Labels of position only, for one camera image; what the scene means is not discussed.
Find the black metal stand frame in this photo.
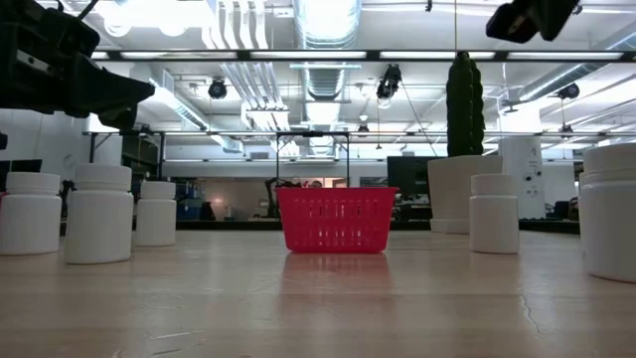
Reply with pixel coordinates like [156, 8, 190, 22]
[275, 130, 351, 189]

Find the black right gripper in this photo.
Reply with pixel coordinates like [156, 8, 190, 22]
[485, 0, 582, 45]

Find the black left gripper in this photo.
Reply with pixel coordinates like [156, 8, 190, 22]
[0, 0, 156, 132]

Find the black overhead camera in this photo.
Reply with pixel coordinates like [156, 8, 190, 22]
[376, 63, 402, 100]

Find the black monitor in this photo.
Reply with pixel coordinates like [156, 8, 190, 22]
[10, 158, 44, 174]
[387, 155, 431, 203]

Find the silver ventilation duct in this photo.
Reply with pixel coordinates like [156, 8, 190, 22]
[291, 0, 365, 103]

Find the red plastic basket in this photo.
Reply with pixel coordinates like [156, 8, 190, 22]
[275, 186, 399, 255]

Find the blue storage bin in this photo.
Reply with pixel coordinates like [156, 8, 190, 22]
[176, 181, 203, 221]

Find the white building column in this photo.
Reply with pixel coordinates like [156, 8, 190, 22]
[498, 106, 547, 221]

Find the white plastic pill bottle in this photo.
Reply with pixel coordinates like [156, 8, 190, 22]
[64, 163, 135, 266]
[134, 180, 178, 248]
[469, 173, 521, 256]
[578, 142, 636, 284]
[0, 172, 63, 257]

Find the black ceiling spotlight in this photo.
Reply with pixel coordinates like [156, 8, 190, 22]
[207, 78, 229, 100]
[556, 82, 581, 101]

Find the green cactus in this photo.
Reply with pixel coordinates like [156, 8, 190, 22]
[445, 50, 486, 158]

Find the white hexagonal planter pot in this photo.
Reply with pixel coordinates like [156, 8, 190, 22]
[427, 154, 504, 223]

